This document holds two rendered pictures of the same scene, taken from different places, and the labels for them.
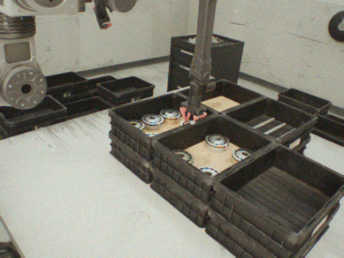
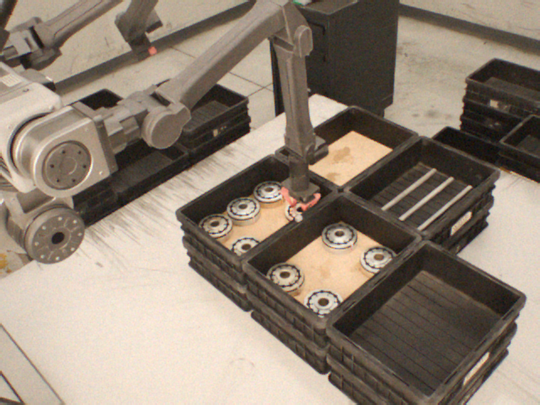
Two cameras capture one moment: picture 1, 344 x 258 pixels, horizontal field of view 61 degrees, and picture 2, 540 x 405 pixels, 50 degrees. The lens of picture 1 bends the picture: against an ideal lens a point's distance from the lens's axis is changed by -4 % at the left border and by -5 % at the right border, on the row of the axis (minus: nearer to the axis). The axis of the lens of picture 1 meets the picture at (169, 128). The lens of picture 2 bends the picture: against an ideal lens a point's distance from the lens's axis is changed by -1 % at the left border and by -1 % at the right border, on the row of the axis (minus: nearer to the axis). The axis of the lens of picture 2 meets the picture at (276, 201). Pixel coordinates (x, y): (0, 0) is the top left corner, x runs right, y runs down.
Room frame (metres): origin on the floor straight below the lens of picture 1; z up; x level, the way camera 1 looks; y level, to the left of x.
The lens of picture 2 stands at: (-0.11, -0.12, 2.01)
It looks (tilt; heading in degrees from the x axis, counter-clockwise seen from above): 40 degrees down; 4
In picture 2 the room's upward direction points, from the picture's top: 5 degrees counter-clockwise
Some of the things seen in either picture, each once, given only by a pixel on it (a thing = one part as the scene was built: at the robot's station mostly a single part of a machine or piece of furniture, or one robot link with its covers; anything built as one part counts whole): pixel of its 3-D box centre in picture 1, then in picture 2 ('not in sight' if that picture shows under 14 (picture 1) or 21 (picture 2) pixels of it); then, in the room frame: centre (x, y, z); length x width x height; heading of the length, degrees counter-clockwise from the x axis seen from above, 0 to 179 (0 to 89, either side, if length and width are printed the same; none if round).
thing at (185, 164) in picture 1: (216, 143); (332, 252); (0.99, -0.18, 0.92); 0.40 x 0.30 x 0.02; 134
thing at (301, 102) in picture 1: (297, 120); (507, 118); (2.47, -1.16, 0.37); 0.40 x 0.30 x 0.45; 46
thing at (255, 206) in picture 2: (152, 119); (243, 207); (1.26, 0.08, 0.86); 0.10 x 0.10 x 0.01
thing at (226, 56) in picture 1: (203, 82); (334, 63); (3.01, -0.30, 0.45); 0.60 x 0.45 x 0.90; 136
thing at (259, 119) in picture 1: (268, 127); (421, 196); (1.27, -0.46, 0.87); 0.40 x 0.30 x 0.11; 134
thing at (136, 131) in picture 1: (164, 113); (257, 203); (1.20, 0.03, 0.92); 0.40 x 0.30 x 0.02; 134
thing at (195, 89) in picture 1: (197, 88); (299, 162); (1.23, -0.10, 1.04); 0.07 x 0.06 x 0.07; 136
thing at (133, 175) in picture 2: (84, 127); (144, 188); (2.08, 0.67, 0.31); 0.40 x 0.30 x 0.34; 136
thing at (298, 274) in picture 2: (180, 156); (285, 276); (0.96, -0.05, 0.86); 0.10 x 0.10 x 0.01
